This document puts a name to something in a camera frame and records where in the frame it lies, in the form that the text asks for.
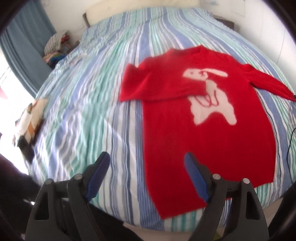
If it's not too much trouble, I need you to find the red sweater with white rabbit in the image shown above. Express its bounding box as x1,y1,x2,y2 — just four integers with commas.
119,46,295,219

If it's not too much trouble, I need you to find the pile of clothes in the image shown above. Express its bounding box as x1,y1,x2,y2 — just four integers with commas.
43,31,80,70

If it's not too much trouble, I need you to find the black phone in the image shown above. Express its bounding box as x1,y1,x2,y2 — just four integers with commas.
17,136,35,164

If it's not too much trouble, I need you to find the patterned cushion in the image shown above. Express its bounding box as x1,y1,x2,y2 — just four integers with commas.
13,98,48,146

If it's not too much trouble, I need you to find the striped blue green bedspread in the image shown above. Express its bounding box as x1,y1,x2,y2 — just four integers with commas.
29,7,292,232

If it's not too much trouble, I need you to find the blue curtain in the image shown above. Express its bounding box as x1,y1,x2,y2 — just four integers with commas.
1,1,56,97

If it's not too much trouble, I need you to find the cream padded headboard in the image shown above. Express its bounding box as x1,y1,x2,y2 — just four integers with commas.
82,0,201,28

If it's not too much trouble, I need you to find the dark wooden nightstand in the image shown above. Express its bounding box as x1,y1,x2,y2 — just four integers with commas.
213,15,235,30

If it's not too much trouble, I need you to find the black cable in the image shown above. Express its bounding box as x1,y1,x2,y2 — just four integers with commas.
286,126,296,183

